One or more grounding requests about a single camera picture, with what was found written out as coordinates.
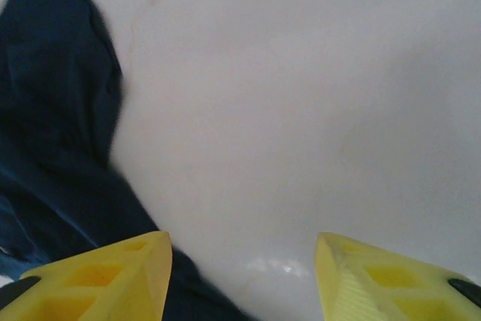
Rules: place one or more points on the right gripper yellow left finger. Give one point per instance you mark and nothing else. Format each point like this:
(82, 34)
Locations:
(94, 291)

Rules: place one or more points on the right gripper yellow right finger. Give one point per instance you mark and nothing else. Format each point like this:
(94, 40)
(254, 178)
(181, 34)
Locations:
(383, 291)

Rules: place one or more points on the navy blue t-shirt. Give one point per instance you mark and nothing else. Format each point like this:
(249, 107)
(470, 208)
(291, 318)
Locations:
(56, 110)

